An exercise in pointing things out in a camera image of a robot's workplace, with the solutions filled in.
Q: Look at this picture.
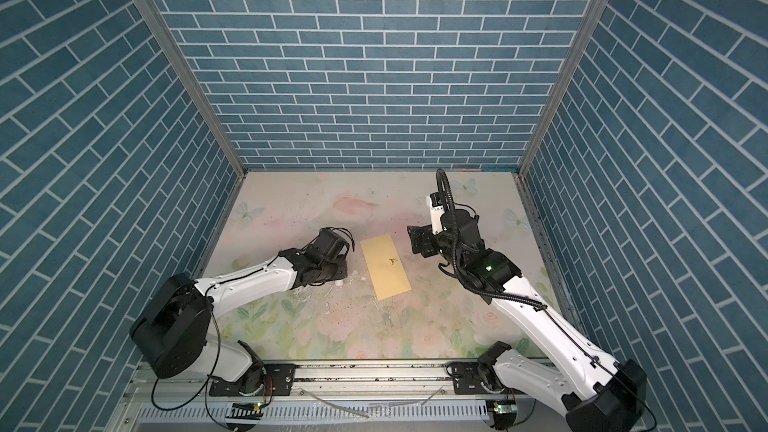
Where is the yellow envelope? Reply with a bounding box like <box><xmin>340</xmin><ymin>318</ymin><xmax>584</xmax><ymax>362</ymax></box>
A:
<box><xmin>361</xmin><ymin>234</ymin><xmax>411</xmax><ymax>301</ymax></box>

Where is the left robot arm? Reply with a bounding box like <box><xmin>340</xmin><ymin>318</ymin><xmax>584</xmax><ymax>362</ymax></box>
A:
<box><xmin>130</xmin><ymin>227</ymin><xmax>355</xmax><ymax>383</ymax></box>

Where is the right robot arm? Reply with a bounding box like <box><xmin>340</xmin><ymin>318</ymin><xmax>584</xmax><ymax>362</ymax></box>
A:
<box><xmin>407</xmin><ymin>210</ymin><xmax>647</xmax><ymax>431</ymax></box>

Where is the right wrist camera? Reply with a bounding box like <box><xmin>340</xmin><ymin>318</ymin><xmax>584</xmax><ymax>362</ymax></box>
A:
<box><xmin>426</xmin><ymin>192</ymin><xmax>444</xmax><ymax>235</ymax></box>

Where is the black corrugated cable hose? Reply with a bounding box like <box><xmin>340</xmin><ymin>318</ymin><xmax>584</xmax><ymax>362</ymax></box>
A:
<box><xmin>435</xmin><ymin>168</ymin><xmax>547</xmax><ymax>312</ymax></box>

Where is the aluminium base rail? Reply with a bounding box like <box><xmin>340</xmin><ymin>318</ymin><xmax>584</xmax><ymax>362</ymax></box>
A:
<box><xmin>108</xmin><ymin>359</ymin><xmax>559</xmax><ymax>431</ymax></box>

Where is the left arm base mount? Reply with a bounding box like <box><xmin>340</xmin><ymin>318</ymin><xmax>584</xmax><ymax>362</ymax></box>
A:
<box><xmin>208</xmin><ymin>340</ymin><xmax>297</xmax><ymax>399</ymax></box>

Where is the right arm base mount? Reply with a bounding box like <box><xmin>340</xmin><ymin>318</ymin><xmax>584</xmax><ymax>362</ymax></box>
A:
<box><xmin>444</xmin><ymin>341</ymin><xmax>529</xmax><ymax>396</ymax></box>

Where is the white vented cable duct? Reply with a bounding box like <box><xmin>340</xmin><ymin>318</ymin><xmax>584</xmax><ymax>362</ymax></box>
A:
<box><xmin>138</xmin><ymin>399</ymin><xmax>490</xmax><ymax>425</ymax></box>

